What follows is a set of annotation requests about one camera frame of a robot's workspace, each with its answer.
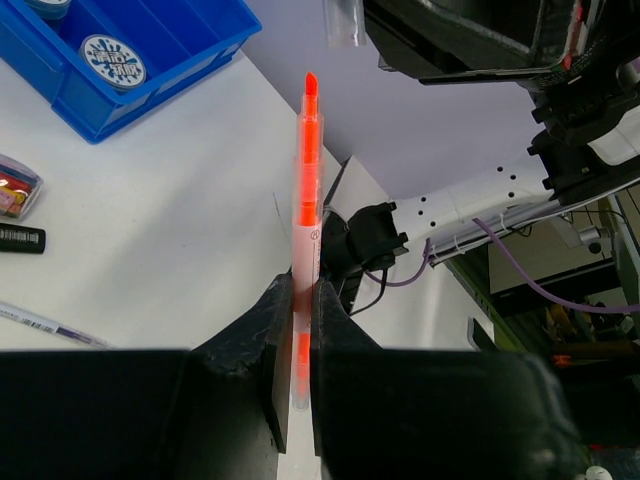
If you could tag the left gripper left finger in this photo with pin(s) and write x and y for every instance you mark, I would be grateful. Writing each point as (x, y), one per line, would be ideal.
(219, 411)

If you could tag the orange cap black highlighter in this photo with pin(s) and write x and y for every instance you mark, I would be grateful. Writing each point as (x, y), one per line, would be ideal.
(21, 239)

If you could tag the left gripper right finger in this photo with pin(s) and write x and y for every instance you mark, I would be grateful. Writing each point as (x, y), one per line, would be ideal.
(423, 414)

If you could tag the clear pen cap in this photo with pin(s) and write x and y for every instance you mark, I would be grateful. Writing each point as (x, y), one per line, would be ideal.
(344, 23)

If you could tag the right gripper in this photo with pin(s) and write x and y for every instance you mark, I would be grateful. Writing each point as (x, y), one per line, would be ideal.
(540, 45)

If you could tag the orange clear pen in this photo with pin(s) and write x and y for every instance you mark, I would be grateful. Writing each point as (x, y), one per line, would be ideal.
(307, 219)

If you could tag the thin grey pen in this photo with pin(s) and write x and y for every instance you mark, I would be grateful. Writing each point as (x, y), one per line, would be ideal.
(48, 326)

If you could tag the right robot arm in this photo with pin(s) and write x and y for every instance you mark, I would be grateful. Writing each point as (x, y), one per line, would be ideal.
(588, 147)

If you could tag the blue plastic sorting bin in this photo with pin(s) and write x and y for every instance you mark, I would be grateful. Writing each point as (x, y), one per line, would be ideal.
(180, 43)

